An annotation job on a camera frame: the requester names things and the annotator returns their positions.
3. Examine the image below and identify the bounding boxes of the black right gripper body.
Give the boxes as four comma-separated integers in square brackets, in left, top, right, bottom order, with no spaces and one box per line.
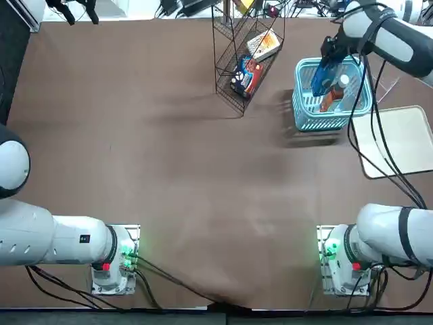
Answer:
[319,35,352,64]

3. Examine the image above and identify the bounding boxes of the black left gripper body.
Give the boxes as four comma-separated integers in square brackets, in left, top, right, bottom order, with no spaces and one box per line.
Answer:
[45,0,97,8]

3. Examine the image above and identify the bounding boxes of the blue Oreo cookie box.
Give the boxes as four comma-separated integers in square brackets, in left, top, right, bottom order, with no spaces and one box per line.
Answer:
[311,58,339,98]

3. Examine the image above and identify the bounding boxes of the amber tea bottle white cap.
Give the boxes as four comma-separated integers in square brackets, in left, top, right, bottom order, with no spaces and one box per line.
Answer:
[319,74,351,113]

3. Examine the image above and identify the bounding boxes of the clear acrylic step shelf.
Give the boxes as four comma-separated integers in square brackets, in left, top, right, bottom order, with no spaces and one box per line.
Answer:
[363,53,403,106]

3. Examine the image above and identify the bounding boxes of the light blue plastic shopping basket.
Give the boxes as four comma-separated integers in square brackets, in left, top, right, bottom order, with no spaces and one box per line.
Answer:
[291,56,373,132]

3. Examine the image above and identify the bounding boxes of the white cracker box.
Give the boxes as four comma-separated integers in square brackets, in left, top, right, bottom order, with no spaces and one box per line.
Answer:
[246,28,281,62]

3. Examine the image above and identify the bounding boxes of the small black power adapter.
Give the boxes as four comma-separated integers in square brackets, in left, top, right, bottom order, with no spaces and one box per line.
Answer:
[158,0,180,16]

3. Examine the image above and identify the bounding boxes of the dark chocolate cookie box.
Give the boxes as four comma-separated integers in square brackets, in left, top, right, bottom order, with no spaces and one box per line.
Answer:
[229,56,265,100]

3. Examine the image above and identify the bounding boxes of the yellow wafer box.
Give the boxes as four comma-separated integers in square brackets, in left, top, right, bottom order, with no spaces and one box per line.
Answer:
[236,0,256,16]

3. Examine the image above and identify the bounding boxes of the dark grey power adapter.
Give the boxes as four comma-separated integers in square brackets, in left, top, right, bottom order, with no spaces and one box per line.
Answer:
[181,0,219,16]

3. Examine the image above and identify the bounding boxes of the cream plastic tray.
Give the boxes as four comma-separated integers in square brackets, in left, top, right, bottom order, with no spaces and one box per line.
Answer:
[351,104,433,179]

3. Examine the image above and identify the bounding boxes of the aluminium frame profile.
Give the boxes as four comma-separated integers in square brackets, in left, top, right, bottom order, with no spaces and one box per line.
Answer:
[18,0,47,34]

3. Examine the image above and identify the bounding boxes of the tangled black cable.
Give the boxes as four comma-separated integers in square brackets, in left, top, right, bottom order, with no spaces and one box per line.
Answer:
[287,0,336,17]

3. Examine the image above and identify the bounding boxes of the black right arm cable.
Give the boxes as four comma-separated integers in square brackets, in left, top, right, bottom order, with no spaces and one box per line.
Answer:
[346,53,422,206]
[370,59,428,209]

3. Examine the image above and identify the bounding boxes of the black wire snack shelf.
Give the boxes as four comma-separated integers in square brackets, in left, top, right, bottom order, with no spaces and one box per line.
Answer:
[211,0,287,119]

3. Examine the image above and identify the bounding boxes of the aluminium camera post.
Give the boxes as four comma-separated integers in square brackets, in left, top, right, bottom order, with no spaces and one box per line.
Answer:
[221,0,235,28]

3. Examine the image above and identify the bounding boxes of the black right base cable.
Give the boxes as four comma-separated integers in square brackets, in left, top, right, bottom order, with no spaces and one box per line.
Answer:
[306,257,433,312]

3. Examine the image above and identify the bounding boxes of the black base cable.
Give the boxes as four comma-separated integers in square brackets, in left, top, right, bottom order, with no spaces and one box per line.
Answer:
[133,253,251,311]
[306,257,433,312]
[25,265,163,311]

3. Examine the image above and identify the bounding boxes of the black left base cable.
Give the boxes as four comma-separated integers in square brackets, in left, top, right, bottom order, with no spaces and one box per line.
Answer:
[25,265,163,311]
[133,253,251,311]

